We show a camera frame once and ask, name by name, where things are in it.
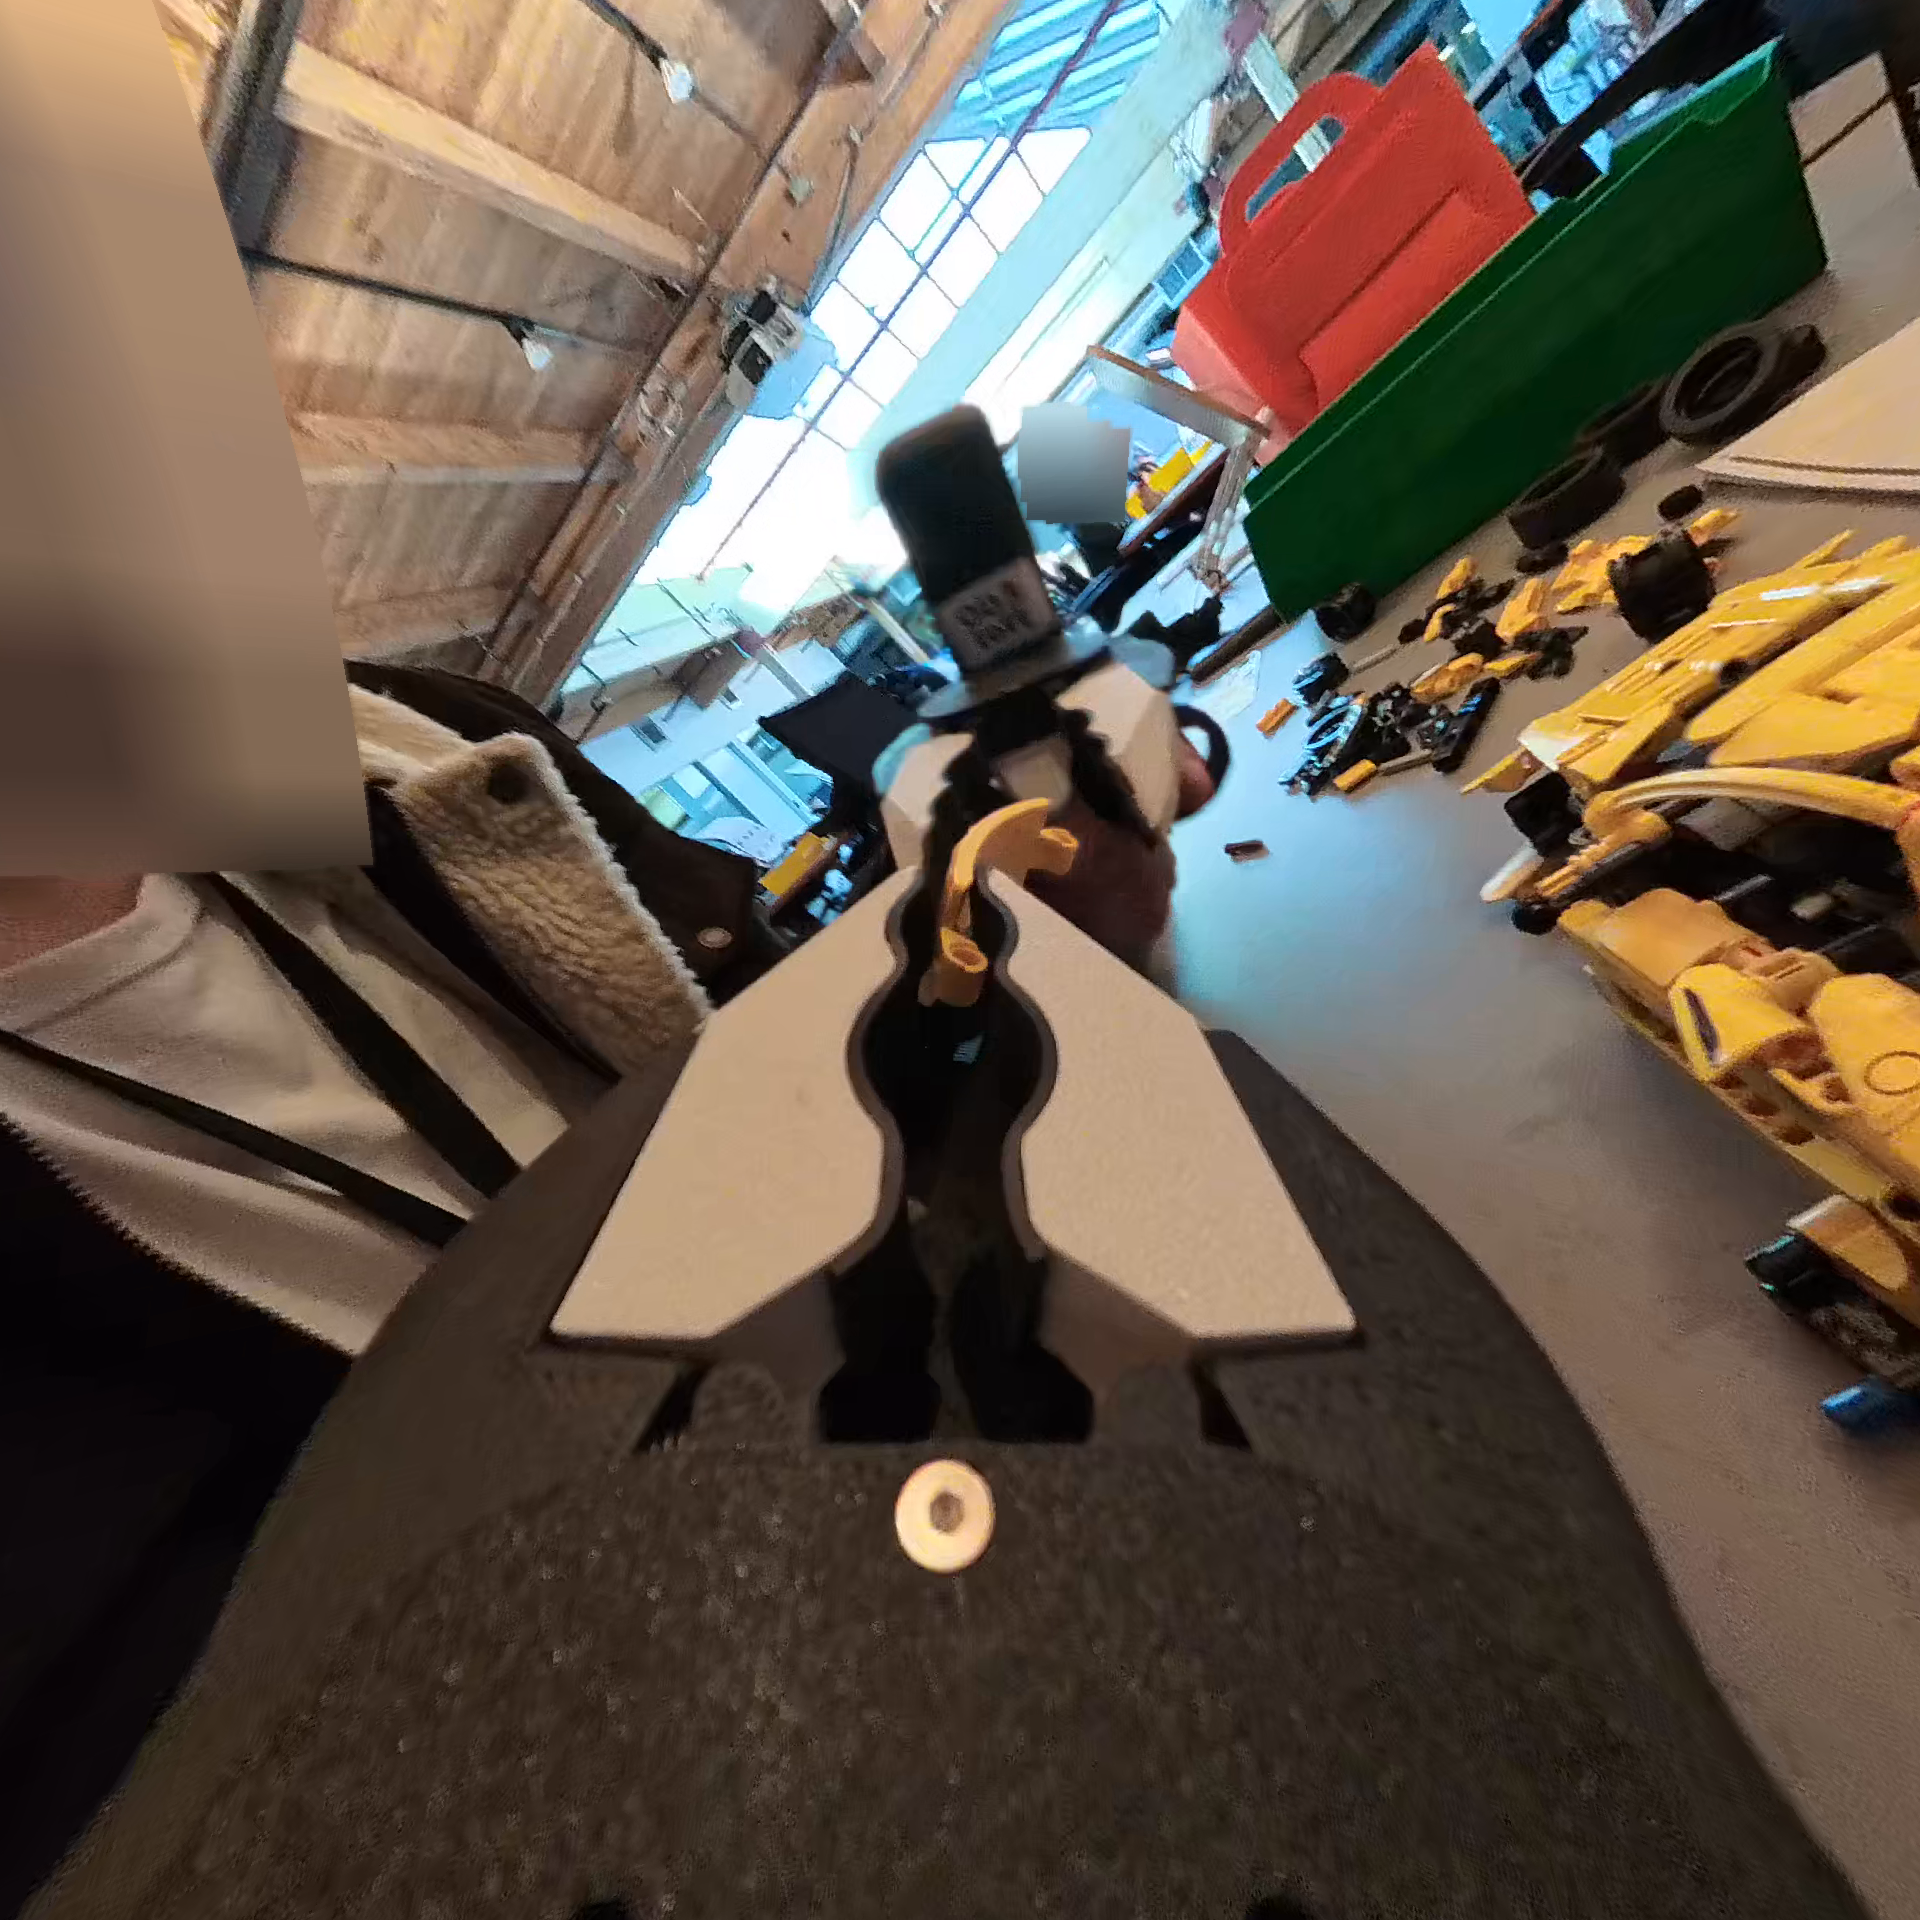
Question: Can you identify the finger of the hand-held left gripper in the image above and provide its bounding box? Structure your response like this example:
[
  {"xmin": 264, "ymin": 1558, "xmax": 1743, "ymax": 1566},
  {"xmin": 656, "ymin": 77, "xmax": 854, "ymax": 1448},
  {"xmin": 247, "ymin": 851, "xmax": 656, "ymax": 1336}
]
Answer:
[
  {"xmin": 996, "ymin": 665, "xmax": 1191, "ymax": 841},
  {"xmin": 875, "ymin": 732, "xmax": 980, "ymax": 888}
]

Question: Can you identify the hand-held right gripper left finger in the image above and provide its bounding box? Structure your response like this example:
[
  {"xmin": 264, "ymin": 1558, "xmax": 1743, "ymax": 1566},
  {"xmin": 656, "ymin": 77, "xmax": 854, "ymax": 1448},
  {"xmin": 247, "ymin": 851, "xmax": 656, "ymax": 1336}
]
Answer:
[{"xmin": 548, "ymin": 865, "xmax": 942, "ymax": 1412}]

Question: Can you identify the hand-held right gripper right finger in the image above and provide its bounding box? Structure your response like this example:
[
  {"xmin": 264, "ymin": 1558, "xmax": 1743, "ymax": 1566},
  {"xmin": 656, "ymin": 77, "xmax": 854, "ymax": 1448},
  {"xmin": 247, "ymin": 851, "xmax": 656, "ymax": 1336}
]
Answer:
[{"xmin": 975, "ymin": 867, "xmax": 1363, "ymax": 1405}]

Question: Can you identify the yellow flexible toy hose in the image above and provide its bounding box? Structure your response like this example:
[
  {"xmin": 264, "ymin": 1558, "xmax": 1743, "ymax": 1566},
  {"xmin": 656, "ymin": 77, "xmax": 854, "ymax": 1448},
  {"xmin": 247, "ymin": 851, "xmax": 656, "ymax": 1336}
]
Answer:
[{"xmin": 915, "ymin": 798, "xmax": 1083, "ymax": 1011}]

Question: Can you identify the yellow toy brick car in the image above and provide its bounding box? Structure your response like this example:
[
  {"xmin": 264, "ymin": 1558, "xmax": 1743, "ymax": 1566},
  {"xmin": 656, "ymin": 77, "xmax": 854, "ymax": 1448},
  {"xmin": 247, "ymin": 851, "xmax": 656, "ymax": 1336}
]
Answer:
[{"xmin": 1477, "ymin": 528, "xmax": 1920, "ymax": 1435}]

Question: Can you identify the grey desk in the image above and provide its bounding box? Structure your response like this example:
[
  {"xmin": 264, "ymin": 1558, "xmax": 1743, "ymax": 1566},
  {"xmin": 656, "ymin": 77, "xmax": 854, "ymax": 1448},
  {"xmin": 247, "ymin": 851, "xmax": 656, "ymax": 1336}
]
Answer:
[{"xmin": 1147, "ymin": 45, "xmax": 1920, "ymax": 1920}]

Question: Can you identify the person's left hand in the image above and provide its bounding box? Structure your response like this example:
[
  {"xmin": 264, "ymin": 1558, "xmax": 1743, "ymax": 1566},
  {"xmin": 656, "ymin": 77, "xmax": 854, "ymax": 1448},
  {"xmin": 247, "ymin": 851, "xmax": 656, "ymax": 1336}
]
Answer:
[{"xmin": 1050, "ymin": 757, "xmax": 1220, "ymax": 978}]

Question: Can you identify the large window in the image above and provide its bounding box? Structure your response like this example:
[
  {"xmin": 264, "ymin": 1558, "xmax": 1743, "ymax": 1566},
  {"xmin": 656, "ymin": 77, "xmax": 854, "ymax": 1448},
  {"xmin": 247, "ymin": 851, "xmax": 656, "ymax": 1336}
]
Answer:
[{"xmin": 642, "ymin": 125, "xmax": 1101, "ymax": 606}]

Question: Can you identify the ceiling mounted device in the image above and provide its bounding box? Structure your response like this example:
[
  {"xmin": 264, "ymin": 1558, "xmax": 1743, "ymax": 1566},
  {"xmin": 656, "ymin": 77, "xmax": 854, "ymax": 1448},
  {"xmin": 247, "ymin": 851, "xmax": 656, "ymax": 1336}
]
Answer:
[{"xmin": 717, "ymin": 282, "xmax": 817, "ymax": 414}]

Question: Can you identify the pile of yellow black bricks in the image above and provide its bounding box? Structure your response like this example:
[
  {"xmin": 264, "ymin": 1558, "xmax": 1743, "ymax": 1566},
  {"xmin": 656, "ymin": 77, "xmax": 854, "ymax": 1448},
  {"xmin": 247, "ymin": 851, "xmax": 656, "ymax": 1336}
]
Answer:
[{"xmin": 1257, "ymin": 506, "xmax": 1747, "ymax": 801}]

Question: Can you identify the red tote bag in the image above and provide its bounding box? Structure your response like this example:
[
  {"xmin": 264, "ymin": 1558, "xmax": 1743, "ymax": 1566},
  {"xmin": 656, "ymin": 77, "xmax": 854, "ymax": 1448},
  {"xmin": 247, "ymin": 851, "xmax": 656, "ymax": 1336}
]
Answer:
[{"xmin": 1166, "ymin": 42, "xmax": 1543, "ymax": 471}]

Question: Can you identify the black toy tyre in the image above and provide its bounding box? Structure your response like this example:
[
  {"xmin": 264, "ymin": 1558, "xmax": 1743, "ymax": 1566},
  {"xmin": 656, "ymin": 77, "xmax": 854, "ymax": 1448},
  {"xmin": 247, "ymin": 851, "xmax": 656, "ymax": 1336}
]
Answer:
[
  {"xmin": 1505, "ymin": 446, "xmax": 1632, "ymax": 553},
  {"xmin": 1573, "ymin": 383, "xmax": 1670, "ymax": 471},
  {"xmin": 1608, "ymin": 528, "xmax": 1722, "ymax": 644},
  {"xmin": 1655, "ymin": 318, "xmax": 1831, "ymax": 449}
]

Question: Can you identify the green plastic bin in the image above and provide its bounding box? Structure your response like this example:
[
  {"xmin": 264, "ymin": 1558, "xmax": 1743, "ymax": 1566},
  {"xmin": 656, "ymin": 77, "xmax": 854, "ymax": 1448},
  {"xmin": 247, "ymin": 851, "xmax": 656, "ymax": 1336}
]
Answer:
[{"xmin": 1238, "ymin": 37, "xmax": 1833, "ymax": 624}]

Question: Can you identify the light grey top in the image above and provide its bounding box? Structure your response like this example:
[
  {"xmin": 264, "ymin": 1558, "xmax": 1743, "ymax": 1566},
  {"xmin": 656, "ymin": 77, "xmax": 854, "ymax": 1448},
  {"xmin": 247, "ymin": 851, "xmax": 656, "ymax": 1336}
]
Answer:
[{"xmin": 0, "ymin": 870, "xmax": 633, "ymax": 1361}]

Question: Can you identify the open instruction booklet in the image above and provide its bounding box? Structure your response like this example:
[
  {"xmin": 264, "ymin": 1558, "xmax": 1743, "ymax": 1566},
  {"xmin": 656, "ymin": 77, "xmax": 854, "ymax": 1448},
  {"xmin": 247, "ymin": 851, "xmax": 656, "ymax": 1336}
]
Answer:
[{"xmin": 1695, "ymin": 318, "xmax": 1920, "ymax": 498}]

